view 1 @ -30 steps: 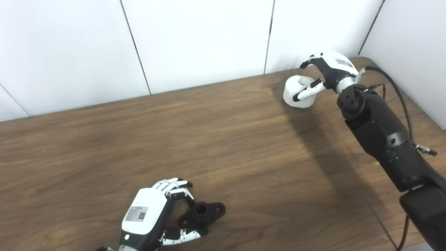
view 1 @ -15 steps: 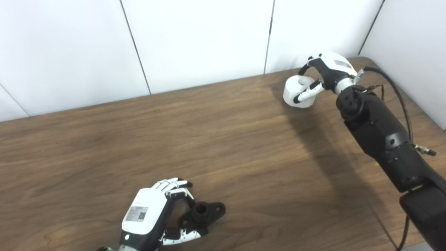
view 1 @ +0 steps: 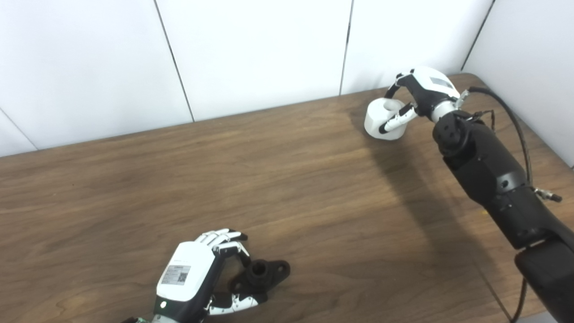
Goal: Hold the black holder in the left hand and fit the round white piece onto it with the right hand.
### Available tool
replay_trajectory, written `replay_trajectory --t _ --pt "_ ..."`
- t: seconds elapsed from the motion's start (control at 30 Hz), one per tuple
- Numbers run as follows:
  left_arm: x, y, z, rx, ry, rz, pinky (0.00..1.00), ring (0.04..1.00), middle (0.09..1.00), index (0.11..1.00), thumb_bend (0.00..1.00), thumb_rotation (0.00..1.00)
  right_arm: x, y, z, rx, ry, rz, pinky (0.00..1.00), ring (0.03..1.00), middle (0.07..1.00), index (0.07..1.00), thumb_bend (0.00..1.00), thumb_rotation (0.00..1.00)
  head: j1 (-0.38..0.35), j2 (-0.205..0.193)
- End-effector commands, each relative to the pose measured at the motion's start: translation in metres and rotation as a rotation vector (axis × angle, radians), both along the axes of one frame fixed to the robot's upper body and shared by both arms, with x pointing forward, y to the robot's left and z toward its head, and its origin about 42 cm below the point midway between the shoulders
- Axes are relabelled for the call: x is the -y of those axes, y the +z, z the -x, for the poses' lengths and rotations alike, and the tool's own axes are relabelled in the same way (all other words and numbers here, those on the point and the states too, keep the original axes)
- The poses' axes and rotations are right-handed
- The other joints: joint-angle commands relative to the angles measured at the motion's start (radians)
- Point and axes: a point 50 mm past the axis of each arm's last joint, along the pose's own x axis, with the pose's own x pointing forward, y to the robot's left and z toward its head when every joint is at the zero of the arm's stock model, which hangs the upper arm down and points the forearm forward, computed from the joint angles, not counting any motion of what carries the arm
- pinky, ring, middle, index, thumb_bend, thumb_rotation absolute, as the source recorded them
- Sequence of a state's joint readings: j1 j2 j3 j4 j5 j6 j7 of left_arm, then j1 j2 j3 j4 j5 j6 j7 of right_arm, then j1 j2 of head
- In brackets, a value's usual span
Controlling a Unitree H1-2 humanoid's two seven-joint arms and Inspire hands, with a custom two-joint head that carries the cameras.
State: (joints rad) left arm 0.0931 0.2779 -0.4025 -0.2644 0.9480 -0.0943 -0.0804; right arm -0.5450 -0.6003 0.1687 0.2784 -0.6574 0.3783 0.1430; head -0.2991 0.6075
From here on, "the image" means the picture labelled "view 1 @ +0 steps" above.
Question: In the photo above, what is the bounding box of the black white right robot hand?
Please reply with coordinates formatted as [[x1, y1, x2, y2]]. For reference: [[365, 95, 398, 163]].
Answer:
[[379, 66, 469, 135]]

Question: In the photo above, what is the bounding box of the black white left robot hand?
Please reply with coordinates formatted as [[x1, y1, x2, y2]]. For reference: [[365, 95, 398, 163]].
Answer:
[[150, 229, 270, 323]]

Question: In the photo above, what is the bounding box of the round white piece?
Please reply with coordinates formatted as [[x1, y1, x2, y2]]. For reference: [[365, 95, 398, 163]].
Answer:
[[364, 98, 409, 141]]

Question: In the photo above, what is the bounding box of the black plastic holder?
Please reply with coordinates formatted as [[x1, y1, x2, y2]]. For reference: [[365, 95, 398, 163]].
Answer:
[[229, 259, 291, 297]]

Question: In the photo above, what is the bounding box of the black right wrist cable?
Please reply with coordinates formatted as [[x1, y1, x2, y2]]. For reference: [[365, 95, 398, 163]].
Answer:
[[457, 87, 563, 323]]

